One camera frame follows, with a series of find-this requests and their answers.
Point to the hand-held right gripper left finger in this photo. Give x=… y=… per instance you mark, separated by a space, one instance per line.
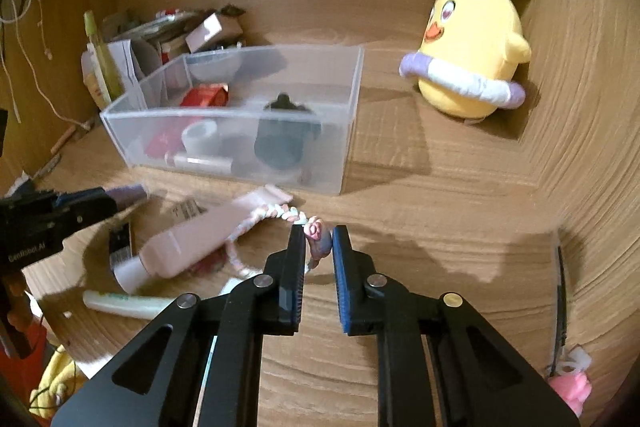
x=297 y=279

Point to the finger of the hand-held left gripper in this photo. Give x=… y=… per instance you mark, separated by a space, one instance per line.
x=90 y=216
x=85 y=198

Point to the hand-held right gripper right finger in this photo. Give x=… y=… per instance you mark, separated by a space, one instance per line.
x=342 y=279

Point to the small purple bottle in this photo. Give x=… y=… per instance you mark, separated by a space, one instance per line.
x=130 y=195

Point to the white and green tube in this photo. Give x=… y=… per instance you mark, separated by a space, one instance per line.
x=130 y=304

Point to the pink cosmetic tube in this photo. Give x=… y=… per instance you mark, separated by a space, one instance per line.
x=190 y=242

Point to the white tape roll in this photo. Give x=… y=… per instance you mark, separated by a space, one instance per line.
x=197 y=134

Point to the dark green spray bottle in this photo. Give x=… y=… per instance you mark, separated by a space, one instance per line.
x=280 y=137

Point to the red foil packet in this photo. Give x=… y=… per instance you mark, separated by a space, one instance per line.
x=202 y=96

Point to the clear plastic storage box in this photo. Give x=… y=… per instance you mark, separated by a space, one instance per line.
x=330 y=117

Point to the wooden stick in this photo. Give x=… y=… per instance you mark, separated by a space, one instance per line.
x=64 y=141

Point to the white cosmetic pouch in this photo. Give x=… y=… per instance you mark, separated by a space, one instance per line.
x=92 y=82

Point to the red cloth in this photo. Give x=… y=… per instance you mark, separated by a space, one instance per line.
x=25 y=352

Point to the yellow spray bottle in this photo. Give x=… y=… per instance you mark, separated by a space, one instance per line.
x=102 y=62

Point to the white folded paper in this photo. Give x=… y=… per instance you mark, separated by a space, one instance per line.
x=130 y=62

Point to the yellow cloth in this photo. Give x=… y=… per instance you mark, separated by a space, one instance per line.
x=57 y=382

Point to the pile of books and papers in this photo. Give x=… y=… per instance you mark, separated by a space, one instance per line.
x=150 y=27

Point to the red and white pen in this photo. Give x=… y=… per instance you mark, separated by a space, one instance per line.
x=167 y=13

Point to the small white cardboard box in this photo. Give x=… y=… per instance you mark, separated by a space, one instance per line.
x=210 y=32

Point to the pink charm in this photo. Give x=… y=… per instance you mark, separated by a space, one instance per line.
x=572 y=387

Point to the yellow chick plush toy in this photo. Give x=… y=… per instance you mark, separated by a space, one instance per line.
x=470 y=57

